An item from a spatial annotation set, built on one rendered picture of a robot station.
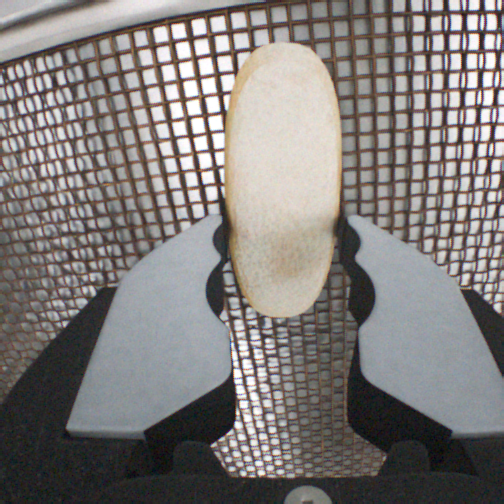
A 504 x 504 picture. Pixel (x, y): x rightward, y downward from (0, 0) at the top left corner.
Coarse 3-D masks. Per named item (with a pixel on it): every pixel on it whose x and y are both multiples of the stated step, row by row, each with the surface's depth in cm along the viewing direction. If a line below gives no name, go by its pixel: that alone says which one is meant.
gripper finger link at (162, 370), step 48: (192, 240) 11; (144, 288) 9; (192, 288) 9; (144, 336) 7; (192, 336) 7; (96, 384) 6; (144, 384) 6; (192, 384) 6; (96, 432) 6; (144, 432) 6; (192, 432) 6
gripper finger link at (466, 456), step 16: (480, 304) 8; (480, 320) 8; (496, 320) 7; (496, 336) 7; (496, 352) 7; (448, 448) 6; (464, 448) 5; (480, 448) 5; (496, 448) 5; (448, 464) 6; (464, 464) 5; (480, 464) 5; (496, 464) 5; (496, 480) 5
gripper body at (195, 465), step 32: (192, 448) 5; (416, 448) 5; (128, 480) 5; (160, 480) 5; (192, 480) 5; (224, 480) 5; (256, 480) 5; (288, 480) 5; (320, 480) 5; (352, 480) 5; (384, 480) 4; (416, 480) 4; (448, 480) 4; (480, 480) 4
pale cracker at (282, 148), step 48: (288, 48) 10; (240, 96) 11; (288, 96) 11; (240, 144) 12; (288, 144) 11; (336, 144) 12; (240, 192) 12; (288, 192) 12; (336, 192) 12; (240, 240) 13; (288, 240) 13; (288, 288) 14
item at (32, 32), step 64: (64, 0) 9; (128, 0) 10; (192, 0) 10; (256, 0) 10; (320, 0) 10; (448, 0) 10; (64, 64) 11; (192, 64) 11; (448, 64) 11; (64, 128) 12; (128, 128) 12; (448, 128) 12; (64, 192) 14; (448, 192) 13; (128, 256) 15; (448, 256) 15; (64, 320) 17; (256, 384) 19; (320, 384) 19
